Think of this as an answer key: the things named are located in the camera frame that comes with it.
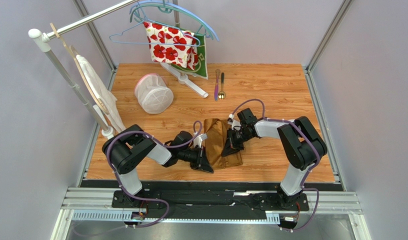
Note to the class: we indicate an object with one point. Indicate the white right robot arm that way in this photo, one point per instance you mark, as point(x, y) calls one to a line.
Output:
point(302, 144)

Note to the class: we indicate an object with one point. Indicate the white clothes rack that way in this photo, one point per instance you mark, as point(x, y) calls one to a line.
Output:
point(42, 40)

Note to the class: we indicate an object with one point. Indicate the red floral cloth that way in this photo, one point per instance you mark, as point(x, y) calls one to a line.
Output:
point(185, 58)

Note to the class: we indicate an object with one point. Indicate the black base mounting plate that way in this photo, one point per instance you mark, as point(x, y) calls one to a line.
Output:
point(209, 200)

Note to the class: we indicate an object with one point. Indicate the brown cloth napkin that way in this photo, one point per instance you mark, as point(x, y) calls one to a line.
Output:
point(216, 131)

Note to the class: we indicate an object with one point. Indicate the blue plastic hanger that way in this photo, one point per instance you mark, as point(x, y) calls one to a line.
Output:
point(187, 15)

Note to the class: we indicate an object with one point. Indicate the purple handled knife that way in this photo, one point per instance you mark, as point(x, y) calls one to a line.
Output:
point(216, 87)

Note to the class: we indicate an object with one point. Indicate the light blue wire hanger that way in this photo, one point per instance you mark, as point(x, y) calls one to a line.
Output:
point(158, 33)

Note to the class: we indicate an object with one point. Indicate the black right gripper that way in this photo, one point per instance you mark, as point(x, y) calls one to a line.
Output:
point(235, 139)

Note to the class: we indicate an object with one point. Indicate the aluminium frame rail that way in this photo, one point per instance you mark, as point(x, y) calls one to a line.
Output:
point(94, 204)

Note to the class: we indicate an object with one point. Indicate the teal plastic hanger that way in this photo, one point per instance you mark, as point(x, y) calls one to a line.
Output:
point(157, 6)

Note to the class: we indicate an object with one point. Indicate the white mesh laundry basket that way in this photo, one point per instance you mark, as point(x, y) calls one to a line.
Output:
point(152, 94)

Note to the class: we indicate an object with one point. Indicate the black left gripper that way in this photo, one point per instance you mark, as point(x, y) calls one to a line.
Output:
point(202, 162)

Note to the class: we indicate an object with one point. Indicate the green patterned cloth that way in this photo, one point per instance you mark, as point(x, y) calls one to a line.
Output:
point(201, 68)

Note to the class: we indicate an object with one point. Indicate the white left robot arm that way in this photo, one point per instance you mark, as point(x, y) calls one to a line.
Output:
point(126, 150)

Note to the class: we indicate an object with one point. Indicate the gold spoon black handle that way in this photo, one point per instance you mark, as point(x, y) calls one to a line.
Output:
point(221, 93)

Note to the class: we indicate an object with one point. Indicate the wooden hanger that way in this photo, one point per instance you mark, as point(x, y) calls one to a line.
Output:
point(73, 52)

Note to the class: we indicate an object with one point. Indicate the white mesh garment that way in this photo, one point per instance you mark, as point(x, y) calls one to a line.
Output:
point(102, 94)

